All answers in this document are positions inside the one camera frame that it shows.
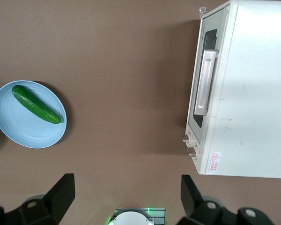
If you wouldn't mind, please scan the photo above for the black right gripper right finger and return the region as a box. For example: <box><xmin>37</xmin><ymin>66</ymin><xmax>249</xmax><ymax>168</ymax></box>
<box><xmin>177</xmin><ymin>174</ymin><xmax>276</xmax><ymax>225</ymax></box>

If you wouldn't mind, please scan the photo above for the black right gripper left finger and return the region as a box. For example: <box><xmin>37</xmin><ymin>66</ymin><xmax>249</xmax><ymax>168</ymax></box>
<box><xmin>0</xmin><ymin>173</ymin><xmax>75</xmax><ymax>225</ymax></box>

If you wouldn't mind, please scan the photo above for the silver oven door handle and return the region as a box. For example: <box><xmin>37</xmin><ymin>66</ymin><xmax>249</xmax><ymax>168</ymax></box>
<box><xmin>193</xmin><ymin>48</ymin><xmax>220</xmax><ymax>117</ymax></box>

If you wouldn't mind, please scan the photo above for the white glass oven door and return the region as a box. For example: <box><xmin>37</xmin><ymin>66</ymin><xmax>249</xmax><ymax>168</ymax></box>
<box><xmin>186</xmin><ymin>6</ymin><xmax>230</xmax><ymax>132</ymax></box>

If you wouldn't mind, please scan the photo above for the white toaster oven body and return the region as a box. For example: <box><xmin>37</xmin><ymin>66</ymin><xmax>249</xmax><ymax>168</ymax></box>
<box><xmin>185</xmin><ymin>0</ymin><xmax>281</xmax><ymax>180</ymax></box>

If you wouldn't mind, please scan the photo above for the red warning sticker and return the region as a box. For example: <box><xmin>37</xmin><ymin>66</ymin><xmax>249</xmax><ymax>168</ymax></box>
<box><xmin>209</xmin><ymin>151</ymin><xmax>222</xmax><ymax>174</ymax></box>

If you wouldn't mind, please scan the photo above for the light blue plate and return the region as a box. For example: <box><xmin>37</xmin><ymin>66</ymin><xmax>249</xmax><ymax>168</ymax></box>
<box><xmin>0</xmin><ymin>80</ymin><xmax>68</xmax><ymax>148</ymax></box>

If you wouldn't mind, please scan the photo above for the green cucumber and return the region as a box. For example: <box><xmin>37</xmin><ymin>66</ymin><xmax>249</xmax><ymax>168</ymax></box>
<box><xmin>12</xmin><ymin>85</ymin><xmax>62</xmax><ymax>124</ymax></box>

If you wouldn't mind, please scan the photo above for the brown table cover sheet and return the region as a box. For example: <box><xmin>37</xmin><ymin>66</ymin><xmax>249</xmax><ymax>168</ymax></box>
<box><xmin>0</xmin><ymin>0</ymin><xmax>281</xmax><ymax>225</ymax></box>

